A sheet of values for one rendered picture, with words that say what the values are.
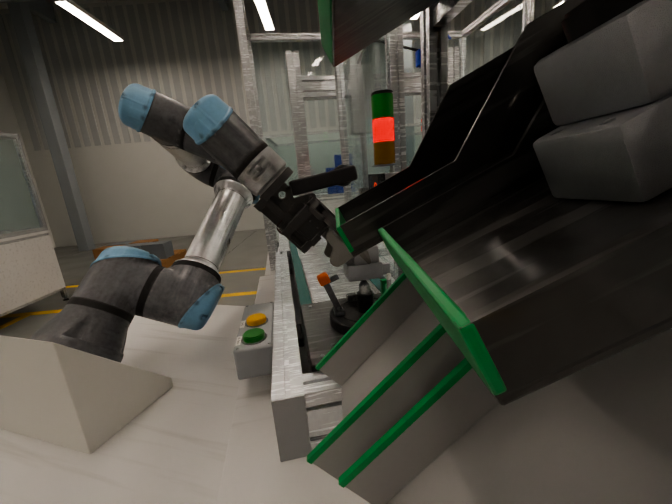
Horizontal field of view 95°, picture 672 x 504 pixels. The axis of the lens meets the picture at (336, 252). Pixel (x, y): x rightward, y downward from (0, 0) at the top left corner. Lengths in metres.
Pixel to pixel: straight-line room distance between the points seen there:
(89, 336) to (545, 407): 0.68
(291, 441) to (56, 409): 0.37
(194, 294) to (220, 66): 8.69
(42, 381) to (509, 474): 0.61
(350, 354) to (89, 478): 0.42
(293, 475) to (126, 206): 9.72
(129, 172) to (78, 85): 2.24
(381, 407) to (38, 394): 0.56
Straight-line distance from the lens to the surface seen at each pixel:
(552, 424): 0.24
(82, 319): 0.74
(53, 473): 0.69
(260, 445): 0.56
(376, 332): 0.38
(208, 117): 0.51
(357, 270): 0.55
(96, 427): 0.67
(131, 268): 0.77
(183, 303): 0.74
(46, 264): 5.06
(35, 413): 0.74
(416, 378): 0.26
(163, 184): 9.52
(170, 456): 0.60
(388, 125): 0.75
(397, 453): 0.27
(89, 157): 10.43
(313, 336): 0.57
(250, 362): 0.61
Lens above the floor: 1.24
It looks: 14 degrees down
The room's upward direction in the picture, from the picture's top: 5 degrees counter-clockwise
